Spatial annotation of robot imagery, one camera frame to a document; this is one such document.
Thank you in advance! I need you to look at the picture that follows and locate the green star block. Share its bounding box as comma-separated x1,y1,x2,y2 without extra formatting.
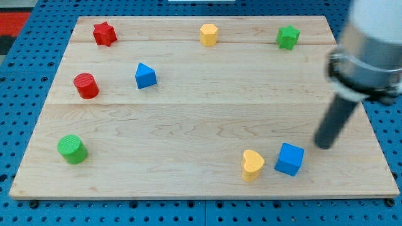
276,25,301,50

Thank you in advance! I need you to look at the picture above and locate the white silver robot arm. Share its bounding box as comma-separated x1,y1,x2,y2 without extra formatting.
328,0,401,105

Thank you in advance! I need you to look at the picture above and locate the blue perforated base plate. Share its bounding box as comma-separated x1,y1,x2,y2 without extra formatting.
1,0,401,225

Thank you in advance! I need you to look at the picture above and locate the light wooden board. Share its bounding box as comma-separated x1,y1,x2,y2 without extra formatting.
9,16,399,200

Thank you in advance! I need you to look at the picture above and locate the blue triangle block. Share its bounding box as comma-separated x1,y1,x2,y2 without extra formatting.
135,63,157,89

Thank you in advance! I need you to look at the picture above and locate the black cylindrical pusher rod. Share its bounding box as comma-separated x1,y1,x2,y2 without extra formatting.
313,94,357,149

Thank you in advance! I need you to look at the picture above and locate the yellow heart block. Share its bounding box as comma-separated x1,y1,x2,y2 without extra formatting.
241,149,265,182

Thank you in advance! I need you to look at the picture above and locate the yellow hexagon block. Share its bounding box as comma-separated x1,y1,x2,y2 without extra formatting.
200,24,218,46

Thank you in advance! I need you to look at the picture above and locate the blue cube block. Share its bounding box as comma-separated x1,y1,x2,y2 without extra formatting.
274,143,305,176

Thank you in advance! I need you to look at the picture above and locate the red star block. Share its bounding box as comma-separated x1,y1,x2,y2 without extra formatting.
93,21,117,46

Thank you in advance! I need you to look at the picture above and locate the green cylinder block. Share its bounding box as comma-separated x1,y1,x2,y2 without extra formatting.
57,134,88,164

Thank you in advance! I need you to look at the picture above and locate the red cylinder block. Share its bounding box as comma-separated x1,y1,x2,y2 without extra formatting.
73,73,99,99

